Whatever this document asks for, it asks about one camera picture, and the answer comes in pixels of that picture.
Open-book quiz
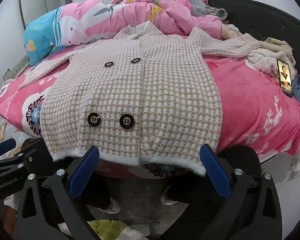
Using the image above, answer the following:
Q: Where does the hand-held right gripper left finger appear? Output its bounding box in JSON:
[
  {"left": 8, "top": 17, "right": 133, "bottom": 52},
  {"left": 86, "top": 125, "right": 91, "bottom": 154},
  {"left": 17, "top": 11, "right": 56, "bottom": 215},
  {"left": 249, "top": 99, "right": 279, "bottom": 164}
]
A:
[{"left": 15, "top": 145, "right": 100, "bottom": 240}]

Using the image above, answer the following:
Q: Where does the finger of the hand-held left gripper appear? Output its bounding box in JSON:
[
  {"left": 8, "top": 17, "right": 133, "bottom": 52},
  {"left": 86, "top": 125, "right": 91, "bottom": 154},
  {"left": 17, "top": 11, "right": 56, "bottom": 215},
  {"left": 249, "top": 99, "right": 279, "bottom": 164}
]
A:
[
  {"left": 0, "top": 152, "right": 35, "bottom": 178},
  {"left": 0, "top": 137, "right": 17, "bottom": 159}
]

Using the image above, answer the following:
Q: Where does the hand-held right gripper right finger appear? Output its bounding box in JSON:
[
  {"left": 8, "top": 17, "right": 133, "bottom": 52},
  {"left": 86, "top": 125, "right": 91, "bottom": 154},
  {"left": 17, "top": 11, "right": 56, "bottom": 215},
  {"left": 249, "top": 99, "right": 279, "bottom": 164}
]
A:
[{"left": 199, "top": 144, "right": 284, "bottom": 240}]

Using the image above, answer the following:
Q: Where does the beige houndstooth knit coat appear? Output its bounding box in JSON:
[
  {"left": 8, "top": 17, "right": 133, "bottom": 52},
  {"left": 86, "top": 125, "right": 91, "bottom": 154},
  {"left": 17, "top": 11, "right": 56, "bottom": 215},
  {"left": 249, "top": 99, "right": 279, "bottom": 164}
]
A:
[{"left": 19, "top": 22, "right": 262, "bottom": 176}]

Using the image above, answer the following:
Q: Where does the grey floral bed skirt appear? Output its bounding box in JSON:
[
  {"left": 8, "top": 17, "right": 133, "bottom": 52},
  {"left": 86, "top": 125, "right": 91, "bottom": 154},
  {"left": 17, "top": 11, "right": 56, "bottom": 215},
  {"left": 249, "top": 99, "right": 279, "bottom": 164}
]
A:
[{"left": 0, "top": 110, "right": 44, "bottom": 150}]

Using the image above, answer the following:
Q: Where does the person's left shoe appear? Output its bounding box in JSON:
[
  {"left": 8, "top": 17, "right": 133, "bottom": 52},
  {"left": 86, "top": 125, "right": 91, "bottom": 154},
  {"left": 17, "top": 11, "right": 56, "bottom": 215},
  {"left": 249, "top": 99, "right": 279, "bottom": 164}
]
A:
[{"left": 99, "top": 197, "right": 121, "bottom": 214}]

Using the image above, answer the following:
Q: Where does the person's shoe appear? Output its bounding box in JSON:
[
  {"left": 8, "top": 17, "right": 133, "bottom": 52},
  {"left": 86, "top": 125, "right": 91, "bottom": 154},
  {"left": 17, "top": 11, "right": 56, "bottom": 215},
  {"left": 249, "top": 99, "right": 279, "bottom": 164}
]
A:
[
  {"left": 99, "top": 197, "right": 121, "bottom": 214},
  {"left": 160, "top": 190, "right": 179, "bottom": 205}
]

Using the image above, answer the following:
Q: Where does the person's right shoe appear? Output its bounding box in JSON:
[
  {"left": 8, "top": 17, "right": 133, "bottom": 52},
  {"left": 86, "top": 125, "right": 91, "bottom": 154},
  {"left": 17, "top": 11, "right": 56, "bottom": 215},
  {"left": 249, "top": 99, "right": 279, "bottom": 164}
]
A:
[{"left": 160, "top": 190, "right": 179, "bottom": 205}]

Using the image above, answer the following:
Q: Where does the green fuzzy rug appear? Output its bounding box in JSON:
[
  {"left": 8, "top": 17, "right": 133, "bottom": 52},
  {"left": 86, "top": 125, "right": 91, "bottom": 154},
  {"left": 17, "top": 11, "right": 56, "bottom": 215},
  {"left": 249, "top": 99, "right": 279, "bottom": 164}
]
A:
[{"left": 87, "top": 219, "right": 145, "bottom": 240}]

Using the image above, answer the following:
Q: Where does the green patterned cloth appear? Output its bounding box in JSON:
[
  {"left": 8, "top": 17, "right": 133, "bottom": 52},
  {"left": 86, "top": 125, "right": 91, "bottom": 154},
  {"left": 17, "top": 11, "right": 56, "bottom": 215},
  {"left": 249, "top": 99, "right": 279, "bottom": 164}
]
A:
[{"left": 4, "top": 55, "right": 32, "bottom": 82}]

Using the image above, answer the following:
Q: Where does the pink floral blanket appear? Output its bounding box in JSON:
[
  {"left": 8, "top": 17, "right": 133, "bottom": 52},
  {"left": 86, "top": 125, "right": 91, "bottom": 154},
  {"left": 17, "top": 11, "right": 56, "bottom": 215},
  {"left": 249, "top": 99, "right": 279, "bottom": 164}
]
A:
[{"left": 0, "top": 42, "right": 300, "bottom": 180}]

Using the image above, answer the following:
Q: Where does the black smartphone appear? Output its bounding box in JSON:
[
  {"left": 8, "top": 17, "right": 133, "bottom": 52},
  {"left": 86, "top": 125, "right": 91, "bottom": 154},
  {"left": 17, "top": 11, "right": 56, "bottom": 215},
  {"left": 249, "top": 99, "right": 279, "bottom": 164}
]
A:
[{"left": 277, "top": 59, "right": 293, "bottom": 98}]

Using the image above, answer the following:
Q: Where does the cream fluffy garment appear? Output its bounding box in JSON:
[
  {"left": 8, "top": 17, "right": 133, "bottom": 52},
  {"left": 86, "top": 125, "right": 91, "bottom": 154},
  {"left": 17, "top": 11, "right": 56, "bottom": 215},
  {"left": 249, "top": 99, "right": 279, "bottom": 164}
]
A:
[{"left": 247, "top": 37, "right": 297, "bottom": 78}]

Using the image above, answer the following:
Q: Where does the camouflage cloth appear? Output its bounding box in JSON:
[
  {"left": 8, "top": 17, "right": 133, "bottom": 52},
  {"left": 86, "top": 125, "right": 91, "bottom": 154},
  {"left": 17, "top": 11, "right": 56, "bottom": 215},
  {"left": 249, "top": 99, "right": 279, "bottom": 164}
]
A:
[{"left": 205, "top": 5, "right": 228, "bottom": 20}]

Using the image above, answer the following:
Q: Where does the black headboard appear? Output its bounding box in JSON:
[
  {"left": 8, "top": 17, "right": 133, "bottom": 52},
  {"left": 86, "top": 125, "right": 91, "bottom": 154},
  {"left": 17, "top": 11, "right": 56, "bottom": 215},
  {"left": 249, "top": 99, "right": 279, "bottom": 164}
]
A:
[{"left": 209, "top": 0, "right": 300, "bottom": 85}]

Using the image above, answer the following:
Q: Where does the pink and blue cartoon quilt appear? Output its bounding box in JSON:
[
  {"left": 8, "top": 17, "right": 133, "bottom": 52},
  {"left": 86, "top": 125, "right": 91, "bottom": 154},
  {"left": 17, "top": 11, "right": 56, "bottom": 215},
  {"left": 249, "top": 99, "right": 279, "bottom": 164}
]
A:
[{"left": 24, "top": 0, "right": 228, "bottom": 65}]

